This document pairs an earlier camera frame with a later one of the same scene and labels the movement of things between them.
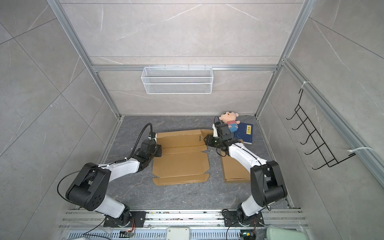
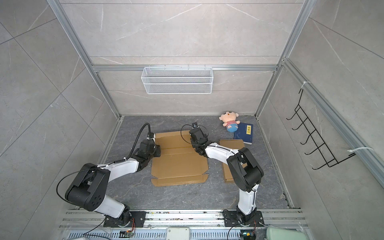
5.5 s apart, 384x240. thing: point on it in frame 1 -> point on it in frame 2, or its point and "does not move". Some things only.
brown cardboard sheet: x=183 y=159 does not move
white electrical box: x=178 y=233 does not move
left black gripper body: x=157 y=152 does not move
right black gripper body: x=217 y=142 -> x=197 y=147
